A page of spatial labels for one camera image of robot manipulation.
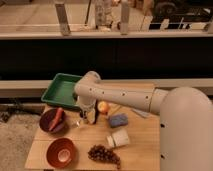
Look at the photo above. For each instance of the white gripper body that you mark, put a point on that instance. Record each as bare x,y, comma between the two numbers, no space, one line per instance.
86,104

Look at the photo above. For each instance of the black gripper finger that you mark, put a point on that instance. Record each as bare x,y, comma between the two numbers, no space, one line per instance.
94,114
83,116

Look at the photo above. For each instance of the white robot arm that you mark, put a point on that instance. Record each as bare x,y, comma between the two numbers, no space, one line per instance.
186,119

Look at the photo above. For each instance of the white cup lying down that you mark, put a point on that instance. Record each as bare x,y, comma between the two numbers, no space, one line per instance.
118,138

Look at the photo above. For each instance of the red yellow apple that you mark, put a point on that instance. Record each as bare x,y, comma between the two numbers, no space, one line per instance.
103,107

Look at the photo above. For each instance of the blue sponge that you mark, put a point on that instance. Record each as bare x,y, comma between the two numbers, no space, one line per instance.
118,120

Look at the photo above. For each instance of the orange carrot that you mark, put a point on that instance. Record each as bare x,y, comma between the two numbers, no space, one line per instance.
56,119

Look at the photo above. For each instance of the green plastic tray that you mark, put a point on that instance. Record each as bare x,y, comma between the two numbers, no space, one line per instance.
60,91

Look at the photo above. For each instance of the bunch of dark grapes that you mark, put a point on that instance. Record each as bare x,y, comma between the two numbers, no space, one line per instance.
100,153

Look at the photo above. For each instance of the dark purple bowl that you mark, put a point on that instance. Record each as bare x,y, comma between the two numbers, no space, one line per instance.
46,119

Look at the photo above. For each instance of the wooden board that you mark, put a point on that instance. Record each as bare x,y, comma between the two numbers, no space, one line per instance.
142,154

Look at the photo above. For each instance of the red bowl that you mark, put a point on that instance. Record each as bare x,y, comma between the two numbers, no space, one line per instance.
60,153

